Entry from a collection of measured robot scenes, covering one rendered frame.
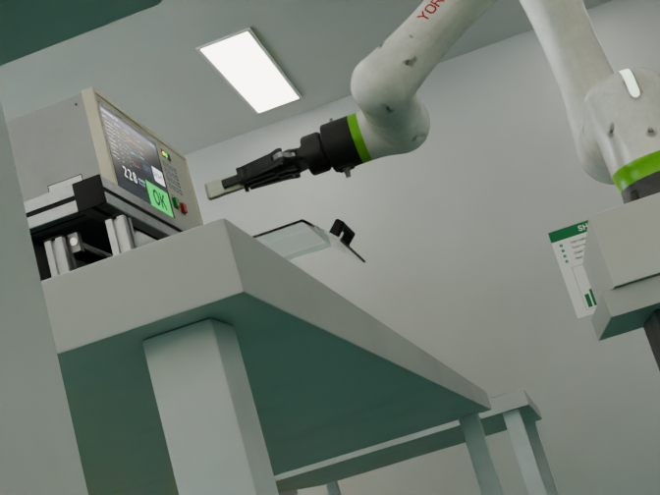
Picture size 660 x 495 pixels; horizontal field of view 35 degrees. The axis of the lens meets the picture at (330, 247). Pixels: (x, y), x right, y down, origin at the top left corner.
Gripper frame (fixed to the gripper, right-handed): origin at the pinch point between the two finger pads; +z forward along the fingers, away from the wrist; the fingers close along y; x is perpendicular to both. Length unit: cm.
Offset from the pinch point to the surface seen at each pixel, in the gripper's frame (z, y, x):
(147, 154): 9.9, -9.1, 7.4
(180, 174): 10.0, 8.0, 8.3
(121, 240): 6.9, -40.3, -16.8
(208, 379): -25, -115, -53
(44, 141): 20.0, -28.9, 7.5
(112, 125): 9.8, -23.8, 8.5
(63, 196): 13.1, -42.6, -8.3
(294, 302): -29, -105, -48
